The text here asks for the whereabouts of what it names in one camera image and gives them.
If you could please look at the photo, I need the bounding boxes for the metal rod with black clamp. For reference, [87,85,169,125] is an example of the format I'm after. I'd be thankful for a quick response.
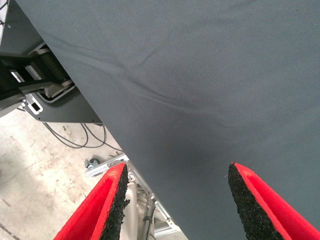
[141,193,158,240]

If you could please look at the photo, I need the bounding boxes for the dark grey table cloth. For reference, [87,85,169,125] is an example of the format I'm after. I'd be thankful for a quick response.
[14,0,320,240]

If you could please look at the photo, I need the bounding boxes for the thin black floor cable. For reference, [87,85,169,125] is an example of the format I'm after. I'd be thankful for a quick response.
[42,121,124,153]

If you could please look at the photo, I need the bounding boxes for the aluminium profile beam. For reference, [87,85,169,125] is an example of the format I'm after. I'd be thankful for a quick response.
[152,204,181,238]

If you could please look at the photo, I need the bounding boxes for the tangled black floor cables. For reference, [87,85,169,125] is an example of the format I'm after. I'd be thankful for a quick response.
[0,0,10,26]

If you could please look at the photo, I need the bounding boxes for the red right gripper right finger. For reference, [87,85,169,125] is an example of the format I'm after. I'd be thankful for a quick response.
[227,161,320,240]

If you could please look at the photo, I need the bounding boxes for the black hinge bracket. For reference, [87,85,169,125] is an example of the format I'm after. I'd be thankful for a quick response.
[0,43,76,98]

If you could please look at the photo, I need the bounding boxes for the grey caster wheel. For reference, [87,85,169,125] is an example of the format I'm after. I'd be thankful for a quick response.
[84,157,101,170]

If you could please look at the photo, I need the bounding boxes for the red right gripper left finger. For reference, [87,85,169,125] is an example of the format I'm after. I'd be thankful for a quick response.
[53,162,131,240]

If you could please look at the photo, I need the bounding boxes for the grey metal panel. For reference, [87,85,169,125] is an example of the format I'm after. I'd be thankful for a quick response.
[0,0,103,125]

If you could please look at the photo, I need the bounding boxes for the diagonal aluminium strut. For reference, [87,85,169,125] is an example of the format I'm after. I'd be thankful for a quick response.
[127,161,157,200]

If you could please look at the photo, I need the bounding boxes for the aluminium profile post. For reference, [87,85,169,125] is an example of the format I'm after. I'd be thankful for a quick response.
[84,153,130,178]

